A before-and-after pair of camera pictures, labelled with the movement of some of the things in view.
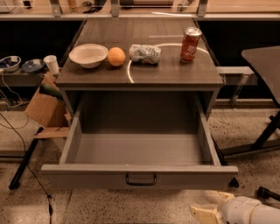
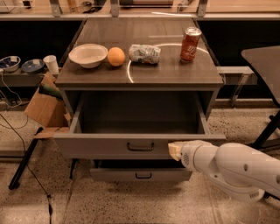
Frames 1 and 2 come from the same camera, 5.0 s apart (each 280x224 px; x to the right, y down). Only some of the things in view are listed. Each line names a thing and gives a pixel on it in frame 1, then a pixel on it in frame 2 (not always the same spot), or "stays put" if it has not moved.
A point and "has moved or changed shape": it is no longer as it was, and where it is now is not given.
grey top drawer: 139,143 has moved or changed shape
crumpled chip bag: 145,53 stays put
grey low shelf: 21,79 stays put
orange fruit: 116,56 stays put
